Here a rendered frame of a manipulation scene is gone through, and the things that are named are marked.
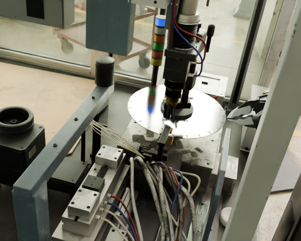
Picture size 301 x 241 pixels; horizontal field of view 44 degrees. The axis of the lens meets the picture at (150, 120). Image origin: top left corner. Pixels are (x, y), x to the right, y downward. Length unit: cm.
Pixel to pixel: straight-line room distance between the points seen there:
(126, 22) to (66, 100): 80
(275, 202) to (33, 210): 185
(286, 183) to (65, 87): 157
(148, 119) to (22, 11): 48
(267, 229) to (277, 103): 185
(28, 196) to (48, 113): 78
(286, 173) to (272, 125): 221
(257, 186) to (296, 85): 16
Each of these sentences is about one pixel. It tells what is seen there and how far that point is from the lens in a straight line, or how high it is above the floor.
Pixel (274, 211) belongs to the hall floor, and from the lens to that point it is 242.
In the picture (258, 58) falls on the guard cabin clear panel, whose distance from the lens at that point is 166.
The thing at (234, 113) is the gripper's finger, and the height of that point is 101.
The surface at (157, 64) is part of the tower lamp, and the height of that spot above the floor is 98.
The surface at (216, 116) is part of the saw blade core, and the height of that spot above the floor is 95.
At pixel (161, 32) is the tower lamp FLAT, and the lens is 144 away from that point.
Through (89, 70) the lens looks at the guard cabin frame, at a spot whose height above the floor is 78.
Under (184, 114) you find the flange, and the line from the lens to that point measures 123.
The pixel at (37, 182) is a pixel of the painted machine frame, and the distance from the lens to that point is 83.
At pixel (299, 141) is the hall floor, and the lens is 311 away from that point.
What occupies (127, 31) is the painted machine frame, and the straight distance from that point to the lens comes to 92.
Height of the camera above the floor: 160
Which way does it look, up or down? 33 degrees down
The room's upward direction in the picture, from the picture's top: 7 degrees clockwise
